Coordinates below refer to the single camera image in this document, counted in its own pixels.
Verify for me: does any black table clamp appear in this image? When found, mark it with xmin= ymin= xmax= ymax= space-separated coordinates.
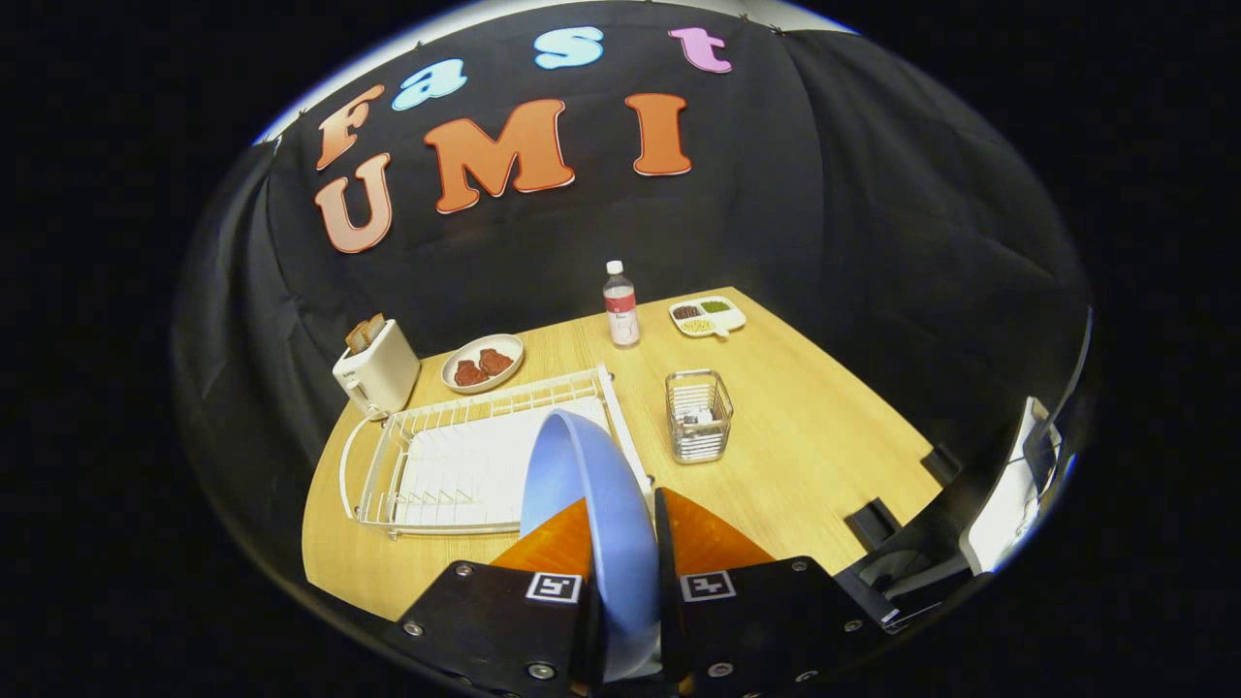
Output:
xmin=845 ymin=497 xmax=903 ymax=554
xmin=921 ymin=443 xmax=963 ymax=486

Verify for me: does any clear water bottle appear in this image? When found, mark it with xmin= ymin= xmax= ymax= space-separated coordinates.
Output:
xmin=603 ymin=260 xmax=642 ymax=349

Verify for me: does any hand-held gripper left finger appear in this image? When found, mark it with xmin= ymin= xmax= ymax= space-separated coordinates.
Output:
xmin=388 ymin=496 xmax=610 ymax=698

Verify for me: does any black backdrop cloth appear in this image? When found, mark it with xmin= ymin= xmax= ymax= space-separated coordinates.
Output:
xmin=173 ymin=0 xmax=1097 ymax=592

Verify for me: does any white toaster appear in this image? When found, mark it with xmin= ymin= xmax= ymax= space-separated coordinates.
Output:
xmin=333 ymin=318 xmax=422 ymax=420

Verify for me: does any metal wire basket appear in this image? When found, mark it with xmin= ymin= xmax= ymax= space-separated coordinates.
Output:
xmin=665 ymin=368 xmax=735 ymax=465

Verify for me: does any white divided dish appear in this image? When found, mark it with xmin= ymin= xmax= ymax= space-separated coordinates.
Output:
xmin=668 ymin=295 xmax=748 ymax=339

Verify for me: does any white round meat plate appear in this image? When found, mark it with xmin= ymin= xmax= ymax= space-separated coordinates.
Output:
xmin=441 ymin=333 xmax=525 ymax=395

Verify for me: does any blue plate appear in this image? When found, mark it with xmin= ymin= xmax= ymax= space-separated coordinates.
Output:
xmin=520 ymin=408 xmax=662 ymax=682

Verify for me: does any white wire dish rack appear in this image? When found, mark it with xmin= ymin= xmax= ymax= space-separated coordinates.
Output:
xmin=349 ymin=364 xmax=655 ymax=539

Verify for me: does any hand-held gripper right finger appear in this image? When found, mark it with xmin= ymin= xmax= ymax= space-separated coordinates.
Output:
xmin=652 ymin=487 xmax=903 ymax=698

